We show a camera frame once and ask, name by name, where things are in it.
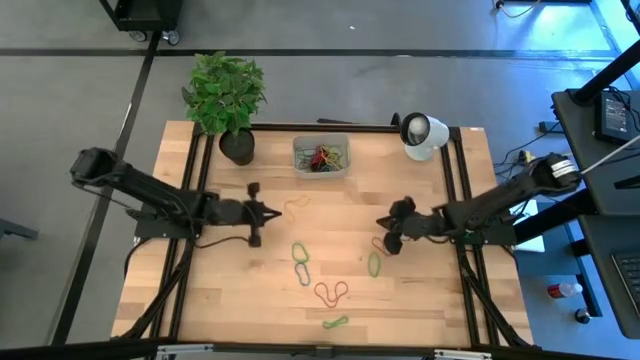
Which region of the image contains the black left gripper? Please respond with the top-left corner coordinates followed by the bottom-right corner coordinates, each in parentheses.
top-left (217, 181), bottom-right (283, 250)

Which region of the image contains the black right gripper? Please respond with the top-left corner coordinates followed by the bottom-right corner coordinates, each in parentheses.
top-left (375, 195), bottom-right (447, 257)

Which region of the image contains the yellow rubber band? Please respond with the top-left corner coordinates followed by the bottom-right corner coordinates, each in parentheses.
top-left (283, 194), bottom-right (312, 222)
top-left (322, 145), bottom-right (346, 171)

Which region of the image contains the red rubber band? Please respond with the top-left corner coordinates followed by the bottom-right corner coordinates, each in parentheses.
top-left (308, 147), bottom-right (326, 173)
top-left (313, 280), bottom-right (350, 309)
top-left (371, 235), bottom-right (394, 257)

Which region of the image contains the pale grey plastic bin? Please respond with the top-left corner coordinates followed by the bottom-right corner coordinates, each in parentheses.
top-left (292, 133), bottom-right (352, 180)

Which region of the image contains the blue rubber band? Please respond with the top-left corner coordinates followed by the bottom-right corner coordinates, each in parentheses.
top-left (293, 262), bottom-right (312, 288)

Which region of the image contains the white cylindrical lamp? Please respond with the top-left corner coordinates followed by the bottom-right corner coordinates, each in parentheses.
top-left (398, 112), bottom-right (451, 162)

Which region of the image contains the green plant in black pot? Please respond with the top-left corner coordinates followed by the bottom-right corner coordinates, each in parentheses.
top-left (180, 50), bottom-right (268, 167)

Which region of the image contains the white paper sheet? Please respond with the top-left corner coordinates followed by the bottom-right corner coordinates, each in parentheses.
top-left (514, 199), bottom-right (547, 254)

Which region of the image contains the yellow power plug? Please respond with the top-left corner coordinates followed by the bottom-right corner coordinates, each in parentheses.
top-left (517, 148), bottom-right (541, 169)

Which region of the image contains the red and white bottle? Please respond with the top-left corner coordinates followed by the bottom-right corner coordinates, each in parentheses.
top-left (546, 281), bottom-right (585, 300)

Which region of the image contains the dark grey desk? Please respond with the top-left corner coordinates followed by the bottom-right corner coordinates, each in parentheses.
top-left (551, 88), bottom-right (640, 341)

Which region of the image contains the black wheeled cart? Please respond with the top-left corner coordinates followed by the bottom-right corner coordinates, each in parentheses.
top-left (98, 0), bottom-right (184, 47)

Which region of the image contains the black power supply brick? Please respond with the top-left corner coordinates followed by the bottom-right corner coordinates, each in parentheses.
top-left (593, 89), bottom-right (640, 147)

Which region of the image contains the black keyboard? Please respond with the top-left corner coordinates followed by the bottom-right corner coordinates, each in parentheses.
top-left (610, 251), bottom-right (640, 321)

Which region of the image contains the grey furniture leg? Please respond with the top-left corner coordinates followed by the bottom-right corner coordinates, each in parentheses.
top-left (0, 218), bottom-right (40, 241)

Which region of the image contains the black stand pole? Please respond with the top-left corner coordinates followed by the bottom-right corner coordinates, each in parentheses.
top-left (569, 38), bottom-right (640, 107)

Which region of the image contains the white cable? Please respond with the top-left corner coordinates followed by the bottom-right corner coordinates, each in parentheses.
top-left (581, 133), bottom-right (640, 175)

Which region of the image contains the yellow floor cable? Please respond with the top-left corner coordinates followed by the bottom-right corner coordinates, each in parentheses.
top-left (494, 0), bottom-right (544, 20)

